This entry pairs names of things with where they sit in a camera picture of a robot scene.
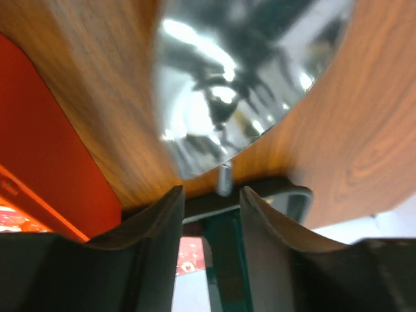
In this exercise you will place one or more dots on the orange tray of candies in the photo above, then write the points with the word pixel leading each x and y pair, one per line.
pixel 47 173

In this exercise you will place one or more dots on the dark green cup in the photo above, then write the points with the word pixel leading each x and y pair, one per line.
pixel 225 263

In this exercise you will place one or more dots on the pink dotted plate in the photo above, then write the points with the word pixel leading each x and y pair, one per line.
pixel 190 255

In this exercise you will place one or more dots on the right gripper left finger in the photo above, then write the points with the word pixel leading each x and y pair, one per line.
pixel 129 268

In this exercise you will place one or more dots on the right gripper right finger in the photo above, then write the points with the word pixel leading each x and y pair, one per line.
pixel 291 268

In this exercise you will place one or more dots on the black serving tray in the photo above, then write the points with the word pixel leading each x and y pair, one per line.
pixel 278 191

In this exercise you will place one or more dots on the metal scoop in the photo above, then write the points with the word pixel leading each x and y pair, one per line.
pixel 226 72

